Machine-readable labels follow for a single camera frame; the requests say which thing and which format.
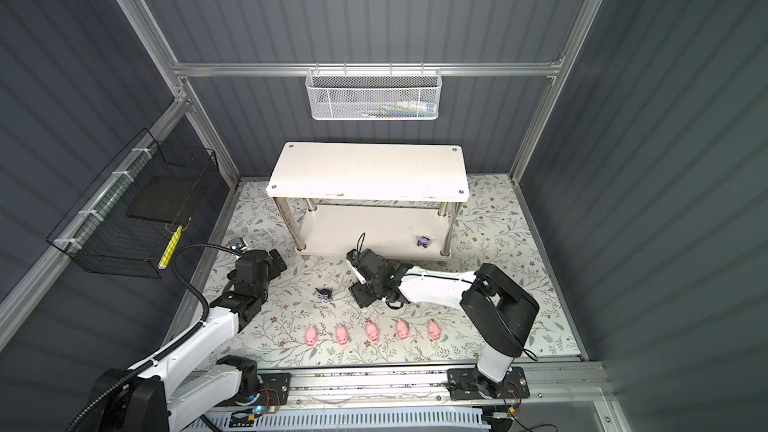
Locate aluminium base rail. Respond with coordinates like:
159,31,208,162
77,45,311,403
259,361,616,410

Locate markers in white basket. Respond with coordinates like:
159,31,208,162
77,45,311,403
356,101,438,120

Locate black pad in basket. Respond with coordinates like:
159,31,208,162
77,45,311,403
126,177,204,225

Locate pink pig toy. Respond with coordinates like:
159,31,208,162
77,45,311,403
396,319,410,340
365,322,380,342
304,326,318,347
335,325,349,345
427,320,442,341

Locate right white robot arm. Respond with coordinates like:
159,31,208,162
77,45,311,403
345,249,540,399

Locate white wire basket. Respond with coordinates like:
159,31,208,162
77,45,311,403
305,71,443,121

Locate black purple toy figure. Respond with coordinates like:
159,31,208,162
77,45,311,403
316,288,333,303

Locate black wire basket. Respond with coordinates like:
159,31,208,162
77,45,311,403
47,133,220,279

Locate yellow marker in basket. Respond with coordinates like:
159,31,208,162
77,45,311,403
157,225,184,270

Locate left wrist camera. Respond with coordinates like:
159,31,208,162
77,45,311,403
228,237,249,254

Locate white two-tier shelf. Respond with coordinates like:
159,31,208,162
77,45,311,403
266,142,470,261

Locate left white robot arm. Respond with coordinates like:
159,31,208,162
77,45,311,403
67,249,287,431

